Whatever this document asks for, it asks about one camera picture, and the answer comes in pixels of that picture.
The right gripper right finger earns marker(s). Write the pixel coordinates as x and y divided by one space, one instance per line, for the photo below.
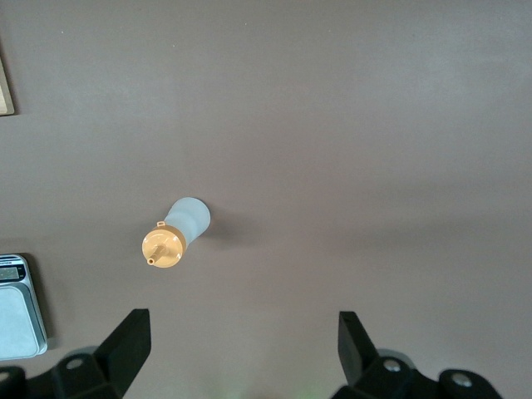
359 357

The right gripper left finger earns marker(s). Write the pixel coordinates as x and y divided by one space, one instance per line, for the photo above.
124 349

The translucent orange-capped sauce bottle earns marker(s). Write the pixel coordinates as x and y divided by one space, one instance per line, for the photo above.
189 218

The silver digital kitchen scale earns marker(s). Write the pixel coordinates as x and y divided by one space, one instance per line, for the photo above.
16 316

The wooden cutting board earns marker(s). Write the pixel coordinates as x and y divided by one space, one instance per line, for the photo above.
5 91

